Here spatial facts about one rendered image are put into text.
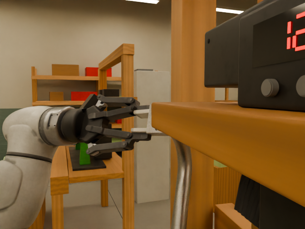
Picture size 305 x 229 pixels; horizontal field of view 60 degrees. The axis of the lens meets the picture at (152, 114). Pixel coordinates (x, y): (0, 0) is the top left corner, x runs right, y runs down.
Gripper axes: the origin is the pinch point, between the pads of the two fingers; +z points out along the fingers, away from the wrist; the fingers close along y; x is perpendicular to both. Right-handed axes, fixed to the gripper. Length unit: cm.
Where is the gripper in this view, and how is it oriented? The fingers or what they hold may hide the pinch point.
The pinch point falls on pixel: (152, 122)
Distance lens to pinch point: 49.4
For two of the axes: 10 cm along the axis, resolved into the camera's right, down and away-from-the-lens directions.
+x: 4.7, 3.3, 8.2
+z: 8.7, -0.5, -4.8
